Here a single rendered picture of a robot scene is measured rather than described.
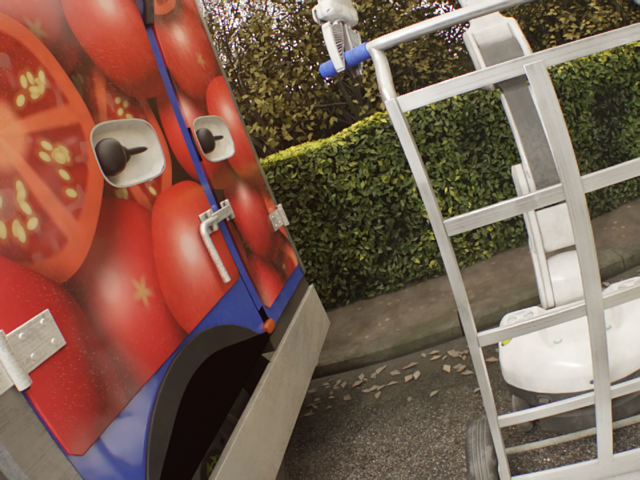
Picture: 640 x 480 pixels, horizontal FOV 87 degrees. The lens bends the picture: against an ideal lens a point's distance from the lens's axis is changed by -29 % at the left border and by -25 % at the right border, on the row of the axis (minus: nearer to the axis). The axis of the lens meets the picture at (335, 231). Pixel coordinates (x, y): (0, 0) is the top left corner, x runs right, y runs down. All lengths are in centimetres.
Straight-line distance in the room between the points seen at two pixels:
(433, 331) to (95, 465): 170
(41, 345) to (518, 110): 141
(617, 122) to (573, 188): 204
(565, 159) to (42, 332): 92
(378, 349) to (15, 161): 181
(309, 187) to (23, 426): 216
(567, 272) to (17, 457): 159
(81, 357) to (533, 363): 108
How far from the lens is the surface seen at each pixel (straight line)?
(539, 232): 152
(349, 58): 88
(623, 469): 132
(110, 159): 97
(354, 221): 254
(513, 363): 128
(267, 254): 159
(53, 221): 82
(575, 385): 122
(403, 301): 247
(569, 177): 79
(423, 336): 211
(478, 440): 118
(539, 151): 143
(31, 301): 74
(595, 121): 275
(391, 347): 214
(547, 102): 77
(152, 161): 119
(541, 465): 139
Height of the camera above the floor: 108
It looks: 12 degrees down
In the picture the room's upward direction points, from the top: 22 degrees counter-clockwise
